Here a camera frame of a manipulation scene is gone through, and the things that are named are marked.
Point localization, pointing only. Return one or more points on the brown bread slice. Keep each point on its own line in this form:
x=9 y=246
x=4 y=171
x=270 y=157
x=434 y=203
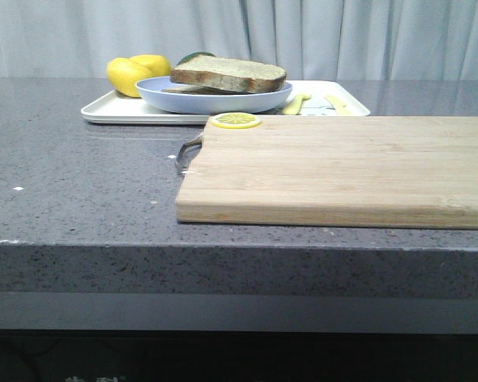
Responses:
x=228 y=74

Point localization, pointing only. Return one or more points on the yellow plastic knife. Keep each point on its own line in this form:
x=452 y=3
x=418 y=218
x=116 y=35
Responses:
x=340 y=106

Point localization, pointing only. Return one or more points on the grey curtain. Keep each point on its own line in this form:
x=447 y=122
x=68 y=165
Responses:
x=312 y=40

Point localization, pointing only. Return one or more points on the green lime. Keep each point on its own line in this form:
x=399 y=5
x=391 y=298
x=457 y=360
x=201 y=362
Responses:
x=191 y=56

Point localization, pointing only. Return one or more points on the yellow plastic fork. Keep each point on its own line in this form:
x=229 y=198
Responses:
x=295 y=105

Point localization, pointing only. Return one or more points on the white rectangular tray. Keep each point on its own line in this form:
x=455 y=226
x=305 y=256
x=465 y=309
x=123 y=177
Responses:
x=114 y=108

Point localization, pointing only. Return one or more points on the wooden cutting board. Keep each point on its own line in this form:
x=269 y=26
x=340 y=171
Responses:
x=373 y=171

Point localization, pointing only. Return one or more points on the yellow lemon slice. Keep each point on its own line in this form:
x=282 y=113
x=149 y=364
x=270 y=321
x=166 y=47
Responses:
x=235 y=120

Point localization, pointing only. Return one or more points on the light blue plate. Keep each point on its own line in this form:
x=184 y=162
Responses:
x=153 y=91

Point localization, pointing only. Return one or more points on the bottom bread slice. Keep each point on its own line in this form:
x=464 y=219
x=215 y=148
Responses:
x=200 y=90

